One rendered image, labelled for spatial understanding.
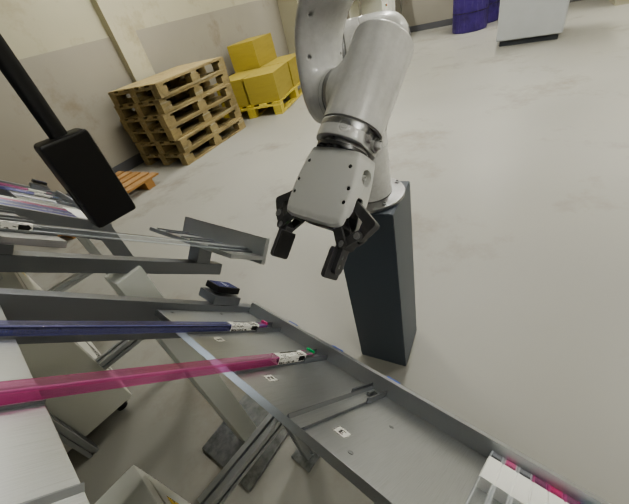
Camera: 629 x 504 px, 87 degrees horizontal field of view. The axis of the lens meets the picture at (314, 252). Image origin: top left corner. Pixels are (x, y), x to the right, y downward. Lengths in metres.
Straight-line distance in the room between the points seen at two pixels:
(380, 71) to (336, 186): 0.15
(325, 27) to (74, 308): 0.50
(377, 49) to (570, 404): 1.23
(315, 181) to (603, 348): 1.33
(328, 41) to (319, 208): 0.25
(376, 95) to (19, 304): 0.49
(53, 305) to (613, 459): 1.37
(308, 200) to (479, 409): 1.05
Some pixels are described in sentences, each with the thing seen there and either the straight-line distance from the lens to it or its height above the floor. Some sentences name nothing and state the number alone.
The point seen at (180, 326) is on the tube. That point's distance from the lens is 0.49.
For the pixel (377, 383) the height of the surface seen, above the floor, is 0.73.
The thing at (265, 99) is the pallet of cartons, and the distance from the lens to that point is 5.00.
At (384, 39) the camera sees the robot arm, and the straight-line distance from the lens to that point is 0.48.
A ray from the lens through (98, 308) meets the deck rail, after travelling 0.54.
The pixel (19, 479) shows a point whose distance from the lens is 0.27.
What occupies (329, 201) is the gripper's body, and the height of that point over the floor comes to 0.98.
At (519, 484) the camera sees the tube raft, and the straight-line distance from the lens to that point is 0.45.
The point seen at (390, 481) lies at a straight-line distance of 0.35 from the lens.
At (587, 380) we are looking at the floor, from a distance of 1.48.
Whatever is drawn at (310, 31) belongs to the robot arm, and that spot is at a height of 1.14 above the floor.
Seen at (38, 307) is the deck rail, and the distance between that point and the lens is 0.52.
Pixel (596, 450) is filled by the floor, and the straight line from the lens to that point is 1.37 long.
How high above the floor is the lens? 1.18
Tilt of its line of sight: 37 degrees down
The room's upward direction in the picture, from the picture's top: 16 degrees counter-clockwise
